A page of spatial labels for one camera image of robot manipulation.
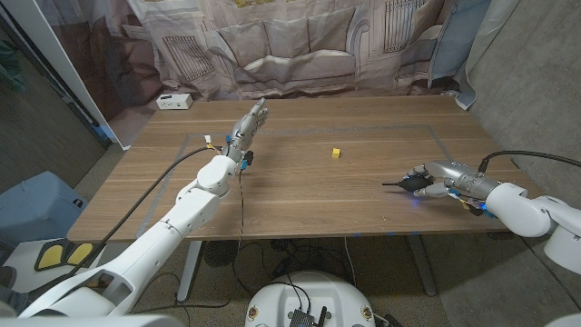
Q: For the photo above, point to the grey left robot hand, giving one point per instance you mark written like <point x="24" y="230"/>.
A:
<point x="245" y="131"/>

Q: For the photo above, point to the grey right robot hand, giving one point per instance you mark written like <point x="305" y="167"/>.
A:
<point x="458" y="175"/>

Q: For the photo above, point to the black rubber air blower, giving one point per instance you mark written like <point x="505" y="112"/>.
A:
<point x="415" y="183"/>

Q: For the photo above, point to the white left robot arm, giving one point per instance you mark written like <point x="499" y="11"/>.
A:
<point x="159" y="245"/>

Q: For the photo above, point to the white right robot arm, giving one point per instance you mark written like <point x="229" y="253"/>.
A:
<point x="522" y="211"/>

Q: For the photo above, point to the small yellow block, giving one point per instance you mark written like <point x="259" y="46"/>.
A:
<point x="336" y="153"/>

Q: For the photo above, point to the white power strip box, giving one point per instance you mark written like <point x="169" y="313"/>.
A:
<point x="174" y="102"/>

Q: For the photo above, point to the printed living room backdrop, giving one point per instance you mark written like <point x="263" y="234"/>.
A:
<point x="290" y="45"/>

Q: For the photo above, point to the white table leg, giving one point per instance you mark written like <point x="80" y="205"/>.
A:
<point x="421" y="265"/>
<point x="190" y="268"/>

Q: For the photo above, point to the black round floor fan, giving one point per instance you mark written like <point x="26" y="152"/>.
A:
<point x="220" y="253"/>

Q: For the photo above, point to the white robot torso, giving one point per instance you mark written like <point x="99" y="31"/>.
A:
<point x="308" y="295"/>

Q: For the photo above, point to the white partition panel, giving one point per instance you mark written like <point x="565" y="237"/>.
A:
<point x="68" y="77"/>

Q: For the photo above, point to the blue plastic bin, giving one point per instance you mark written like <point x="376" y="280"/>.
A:
<point x="36" y="209"/>

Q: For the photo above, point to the black yellow foot pedal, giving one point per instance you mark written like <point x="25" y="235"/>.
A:
<point x="50" y="256"/>

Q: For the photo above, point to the teal green cloth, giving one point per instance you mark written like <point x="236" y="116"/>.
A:
<point x="9" y="68"/>

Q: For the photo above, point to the white floor plate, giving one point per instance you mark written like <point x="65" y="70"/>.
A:
<point x="20" y="256"/>

